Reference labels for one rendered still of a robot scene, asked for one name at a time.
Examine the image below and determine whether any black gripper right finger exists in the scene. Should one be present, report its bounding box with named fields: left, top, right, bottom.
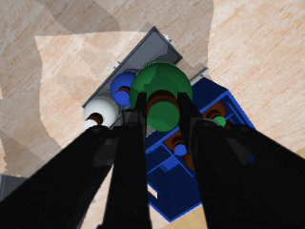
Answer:
left=177, top=93, right=305, bottom=229

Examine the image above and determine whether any brown bottle with green cap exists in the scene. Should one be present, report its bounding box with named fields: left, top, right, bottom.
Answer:
left=183, top=153, right=194, bottom=170

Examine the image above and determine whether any green labeled bottle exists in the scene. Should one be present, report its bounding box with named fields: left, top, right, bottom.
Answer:
left=130, top=59, right=193, bottom=132

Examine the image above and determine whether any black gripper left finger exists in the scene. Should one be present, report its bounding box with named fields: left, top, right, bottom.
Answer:
left=0, top=93, right=153, bottom=229

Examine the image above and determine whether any blue crate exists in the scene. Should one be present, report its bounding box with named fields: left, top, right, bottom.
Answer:
left=145, top=77, right=255, bottom=214

